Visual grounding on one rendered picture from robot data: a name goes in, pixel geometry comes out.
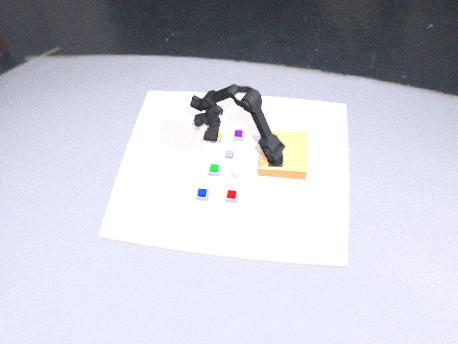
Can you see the red button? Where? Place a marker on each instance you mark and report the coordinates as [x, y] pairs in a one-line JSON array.
[[231, 196]]

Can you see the green button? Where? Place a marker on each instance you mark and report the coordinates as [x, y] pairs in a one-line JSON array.
[[214, 170]]

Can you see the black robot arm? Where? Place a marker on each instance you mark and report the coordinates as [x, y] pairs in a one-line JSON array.
[[271, 145]]

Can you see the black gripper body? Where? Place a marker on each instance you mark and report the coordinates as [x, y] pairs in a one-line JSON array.
[[211, 134]]

